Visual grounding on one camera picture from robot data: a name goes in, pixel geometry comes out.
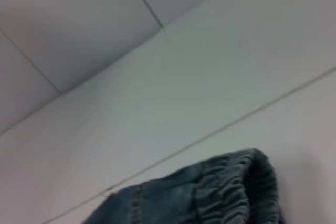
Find blue denim shorts with embroidery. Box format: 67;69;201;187
81;147;286;224

